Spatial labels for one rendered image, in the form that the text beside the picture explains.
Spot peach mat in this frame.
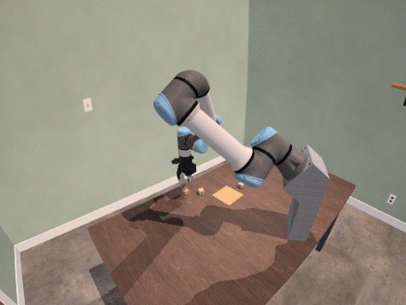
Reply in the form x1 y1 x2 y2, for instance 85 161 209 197
212 186 243 206

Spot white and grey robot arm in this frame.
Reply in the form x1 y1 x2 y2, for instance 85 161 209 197
153 70 308 188

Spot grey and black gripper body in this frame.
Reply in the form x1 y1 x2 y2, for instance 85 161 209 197
178 154 196 176

